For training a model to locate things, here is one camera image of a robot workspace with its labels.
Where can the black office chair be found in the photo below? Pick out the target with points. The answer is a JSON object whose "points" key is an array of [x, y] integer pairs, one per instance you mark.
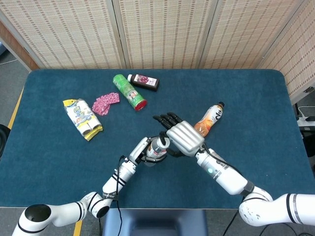
{"points": [[310, 145]]}

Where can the woven bamboo screen panel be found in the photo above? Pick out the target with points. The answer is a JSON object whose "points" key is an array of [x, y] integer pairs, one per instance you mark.
{"points": [[246, 32], [61, 32], [300, 61], [167, 32]]}

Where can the white power strip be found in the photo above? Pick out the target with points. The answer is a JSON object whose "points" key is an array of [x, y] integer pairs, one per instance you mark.
{"points": [[305, 119]]}

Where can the dark juice bottle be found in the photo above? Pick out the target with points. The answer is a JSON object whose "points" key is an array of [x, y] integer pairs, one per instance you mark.
{"points": [[145, 82]]}

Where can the orange juice bottle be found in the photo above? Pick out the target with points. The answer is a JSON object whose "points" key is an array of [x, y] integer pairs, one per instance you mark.
{"points": [[214, 115]]}

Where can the brown wooden partition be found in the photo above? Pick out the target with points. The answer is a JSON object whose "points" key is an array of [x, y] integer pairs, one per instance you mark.
{"points": [[14, 46]]}

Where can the yellow white snack pack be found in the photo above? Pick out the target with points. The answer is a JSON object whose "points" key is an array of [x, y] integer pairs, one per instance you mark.
{"points": [[82, 118]]}

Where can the blue table mat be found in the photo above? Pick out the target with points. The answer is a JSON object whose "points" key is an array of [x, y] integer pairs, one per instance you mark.
{"points": [[61, 172]]}

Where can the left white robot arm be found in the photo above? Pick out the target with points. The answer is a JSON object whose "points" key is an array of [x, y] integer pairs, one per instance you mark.
{"points": [[121, 175]]}

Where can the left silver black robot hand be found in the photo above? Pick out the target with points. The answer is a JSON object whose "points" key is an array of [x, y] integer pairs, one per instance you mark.
{"points": [[139, 148]]}

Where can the black round object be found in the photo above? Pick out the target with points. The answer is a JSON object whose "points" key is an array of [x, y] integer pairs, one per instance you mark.
{"points": [[3, 140]]}

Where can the pink patterned packet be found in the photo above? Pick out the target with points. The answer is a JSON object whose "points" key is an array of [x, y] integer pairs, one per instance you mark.
{"points": [[104, 103]]}

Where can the transparent plastic water bottle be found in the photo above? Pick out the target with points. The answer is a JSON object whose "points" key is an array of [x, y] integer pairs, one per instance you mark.
{"points": [[153, 150]]}

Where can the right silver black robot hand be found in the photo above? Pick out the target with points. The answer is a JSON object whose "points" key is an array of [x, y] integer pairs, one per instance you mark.
{"points": [[184, 137]]}

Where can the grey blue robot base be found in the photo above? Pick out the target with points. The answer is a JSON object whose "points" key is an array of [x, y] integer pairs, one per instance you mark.
{"points": [[155, 221]]}

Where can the green can red lid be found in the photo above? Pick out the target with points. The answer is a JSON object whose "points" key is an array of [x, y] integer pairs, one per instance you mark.
{"points": [[128, 91]]}

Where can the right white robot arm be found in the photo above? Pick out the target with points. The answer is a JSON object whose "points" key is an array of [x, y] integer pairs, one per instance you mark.
{"points": [[226, 177]]}

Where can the black metal bracket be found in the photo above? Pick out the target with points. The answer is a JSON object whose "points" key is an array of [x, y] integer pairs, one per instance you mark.
{"points": [[308, 90]]}

